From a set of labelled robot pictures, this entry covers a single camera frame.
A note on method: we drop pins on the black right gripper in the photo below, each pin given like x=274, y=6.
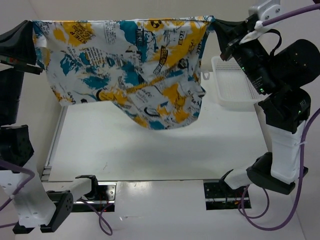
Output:
x=227, y=31

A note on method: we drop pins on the white plastic laundry basket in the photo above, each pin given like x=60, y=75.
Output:
x=233, y=88

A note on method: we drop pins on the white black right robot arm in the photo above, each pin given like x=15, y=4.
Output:
x=279, y=75

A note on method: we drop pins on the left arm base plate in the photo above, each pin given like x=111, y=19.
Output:
x=105, y=197

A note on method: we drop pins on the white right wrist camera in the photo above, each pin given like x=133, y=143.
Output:
x=265, y=10

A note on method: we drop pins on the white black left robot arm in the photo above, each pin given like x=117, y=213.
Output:
x=35, y=206

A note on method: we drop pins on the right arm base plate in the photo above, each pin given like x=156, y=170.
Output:
x=217, y=198

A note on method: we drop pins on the printed yellow teal white shorts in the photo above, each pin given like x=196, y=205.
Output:
x=149, y=68

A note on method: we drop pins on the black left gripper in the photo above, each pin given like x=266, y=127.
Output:
x=17, y=46

